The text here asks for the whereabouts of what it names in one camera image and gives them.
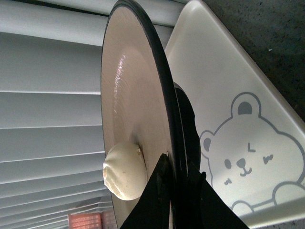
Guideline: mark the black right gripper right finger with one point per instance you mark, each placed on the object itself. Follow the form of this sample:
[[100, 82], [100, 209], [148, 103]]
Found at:
[[206, 209]]

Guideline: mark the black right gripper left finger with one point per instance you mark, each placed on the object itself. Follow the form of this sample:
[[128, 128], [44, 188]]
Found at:
[[153, 208]]

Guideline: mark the white steamed bun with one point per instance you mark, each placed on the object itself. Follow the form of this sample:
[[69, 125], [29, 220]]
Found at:
[[124, 171]]

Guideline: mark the beige plate with black rim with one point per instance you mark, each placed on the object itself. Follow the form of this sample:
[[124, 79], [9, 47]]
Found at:
[[141, 104]]

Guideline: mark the white bear print tray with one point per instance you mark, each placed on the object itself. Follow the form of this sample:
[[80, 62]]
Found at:
[[252, 141]]

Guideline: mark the pink crate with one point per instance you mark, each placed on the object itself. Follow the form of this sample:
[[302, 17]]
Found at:
[[96, 220]]

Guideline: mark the grey pleated curtain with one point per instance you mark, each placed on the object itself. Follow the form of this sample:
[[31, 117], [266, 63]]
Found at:
[[51, 136]]

